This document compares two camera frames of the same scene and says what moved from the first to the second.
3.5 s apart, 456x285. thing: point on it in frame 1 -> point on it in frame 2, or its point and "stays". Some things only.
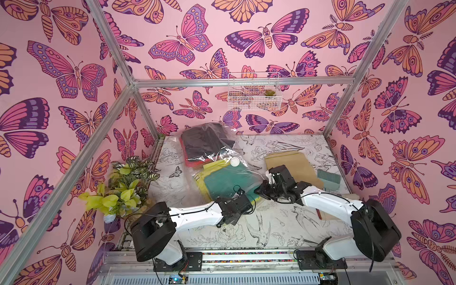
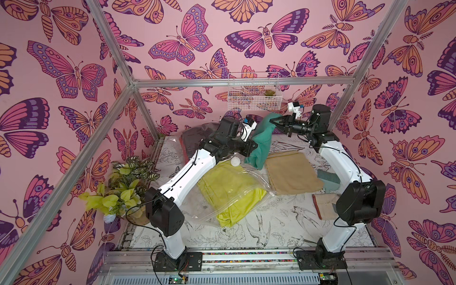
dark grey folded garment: [205, 141] stays
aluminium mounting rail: [246, 266] stays
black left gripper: [236, 220] -> [249, 144]
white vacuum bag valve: [234, 161] stays
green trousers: [228, 180] -> [263, 136]
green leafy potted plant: [125, 190] stays
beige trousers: [297, 164] stays
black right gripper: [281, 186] -> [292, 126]
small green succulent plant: [269, 92] stays
